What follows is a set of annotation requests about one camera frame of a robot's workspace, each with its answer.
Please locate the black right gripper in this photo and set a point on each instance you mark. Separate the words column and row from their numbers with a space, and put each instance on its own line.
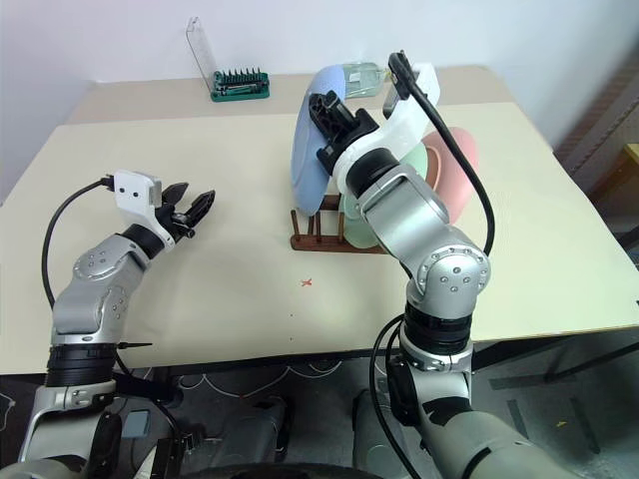
column 357, row 127

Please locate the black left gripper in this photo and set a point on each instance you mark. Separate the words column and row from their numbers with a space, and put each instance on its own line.
column 172, row 220

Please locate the blue plate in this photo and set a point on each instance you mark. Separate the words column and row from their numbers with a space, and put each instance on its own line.
column 304, row 164

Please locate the green plate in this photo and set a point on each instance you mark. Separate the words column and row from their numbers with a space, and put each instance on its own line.
column 357, row 229

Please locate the red plate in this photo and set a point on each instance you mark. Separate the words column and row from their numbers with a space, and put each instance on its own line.
column 459, row 169

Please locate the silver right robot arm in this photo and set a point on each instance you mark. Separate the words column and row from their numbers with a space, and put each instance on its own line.
column 414, row 219

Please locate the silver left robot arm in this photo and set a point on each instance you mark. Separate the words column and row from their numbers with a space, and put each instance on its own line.
column 90, row 299

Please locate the brown wooden dish rack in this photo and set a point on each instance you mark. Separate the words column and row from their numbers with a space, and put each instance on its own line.
column 319, row 244

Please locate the clear plastic bag green contents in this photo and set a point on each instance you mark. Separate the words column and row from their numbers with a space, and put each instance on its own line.
column 367, row 80

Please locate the green screwdriver bit set case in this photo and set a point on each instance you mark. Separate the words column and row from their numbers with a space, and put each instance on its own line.
column 239, row 91

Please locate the dark grey rounded shape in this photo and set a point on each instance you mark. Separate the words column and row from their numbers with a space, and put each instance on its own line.
column 372, row 434
column 259, row 429

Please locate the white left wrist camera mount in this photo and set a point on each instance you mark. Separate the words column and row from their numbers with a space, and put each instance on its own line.
column 132, row 192

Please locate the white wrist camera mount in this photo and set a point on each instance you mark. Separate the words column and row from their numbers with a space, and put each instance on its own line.
column 399, row 130
column 132, row 192

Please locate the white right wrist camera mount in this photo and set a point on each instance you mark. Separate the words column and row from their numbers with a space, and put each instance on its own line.
column 399, row 130

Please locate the black table frame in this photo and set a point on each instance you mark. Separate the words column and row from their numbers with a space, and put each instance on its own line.
column 524, row 349

